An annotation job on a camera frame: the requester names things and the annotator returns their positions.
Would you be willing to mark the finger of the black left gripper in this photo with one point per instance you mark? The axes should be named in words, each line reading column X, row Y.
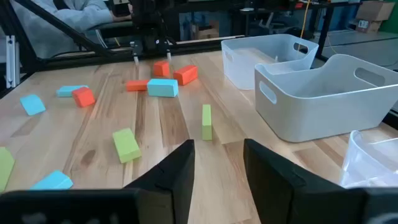
column 169, row 53
column 136, row 54

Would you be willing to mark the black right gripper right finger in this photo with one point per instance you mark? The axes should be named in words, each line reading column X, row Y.
column 280, row 199

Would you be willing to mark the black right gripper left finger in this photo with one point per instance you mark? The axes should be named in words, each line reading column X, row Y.
column 174, row 193

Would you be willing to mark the small red wooden cube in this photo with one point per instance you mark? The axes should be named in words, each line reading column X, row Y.
column 83, row 98
column 161, row 69

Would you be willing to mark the red wooden block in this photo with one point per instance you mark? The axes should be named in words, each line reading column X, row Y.
column 136, row 85
column 185, row 75

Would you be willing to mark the light blue wooden block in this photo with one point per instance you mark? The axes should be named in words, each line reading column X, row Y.
column 162, row 88
column 53, row 182
column 66, row 91

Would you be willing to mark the green wooden block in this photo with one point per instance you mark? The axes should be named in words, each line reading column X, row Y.
column 206, row 123
column 5, row 169
column 127, row 146

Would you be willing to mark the small light blue cube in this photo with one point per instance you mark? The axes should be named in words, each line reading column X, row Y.
column 32, row 105

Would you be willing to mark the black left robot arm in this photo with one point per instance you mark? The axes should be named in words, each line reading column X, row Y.
column 152, row 18

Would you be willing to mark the person's hand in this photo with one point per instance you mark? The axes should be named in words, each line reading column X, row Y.
column 122, row 15

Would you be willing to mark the person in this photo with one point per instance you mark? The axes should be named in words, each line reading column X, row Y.
column 77, row 15

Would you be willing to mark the clear plastic bin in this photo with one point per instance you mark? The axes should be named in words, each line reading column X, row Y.
column 248, row 71
column 367, row 168

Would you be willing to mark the opaque light grey bin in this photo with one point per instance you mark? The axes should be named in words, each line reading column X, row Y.
column 326, row 115

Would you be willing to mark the silver aluminium profile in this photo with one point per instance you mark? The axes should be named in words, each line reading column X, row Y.
column 12, row 62

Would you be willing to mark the cardboard box with label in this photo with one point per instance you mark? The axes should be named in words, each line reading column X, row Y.
column 367, row 26

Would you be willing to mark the black aluminium rail frame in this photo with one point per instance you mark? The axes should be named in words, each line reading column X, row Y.
column 199, row 47

